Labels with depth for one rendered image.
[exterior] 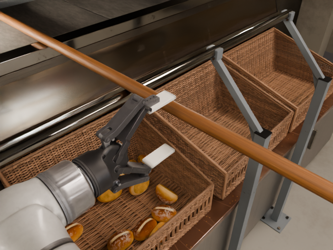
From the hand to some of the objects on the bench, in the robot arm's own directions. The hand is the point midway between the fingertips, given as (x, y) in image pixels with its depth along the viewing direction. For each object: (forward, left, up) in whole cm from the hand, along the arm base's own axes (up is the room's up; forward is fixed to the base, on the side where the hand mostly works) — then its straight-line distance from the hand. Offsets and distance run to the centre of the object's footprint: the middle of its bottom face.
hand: (166, 124), depth 63 cm
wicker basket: (+5, +29, -62) cm, 68 cm away
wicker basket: (+124, +22, -62) cm, 140 cm away
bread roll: (+15, +14, -61) cm, 64 cm away
